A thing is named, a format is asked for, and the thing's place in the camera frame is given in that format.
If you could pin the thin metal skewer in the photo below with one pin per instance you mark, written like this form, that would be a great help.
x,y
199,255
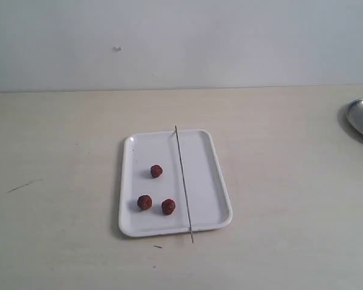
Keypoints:
x,y
184,185

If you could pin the white rectangular plastic tray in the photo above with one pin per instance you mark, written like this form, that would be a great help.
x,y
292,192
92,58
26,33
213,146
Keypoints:
x,y
209,201

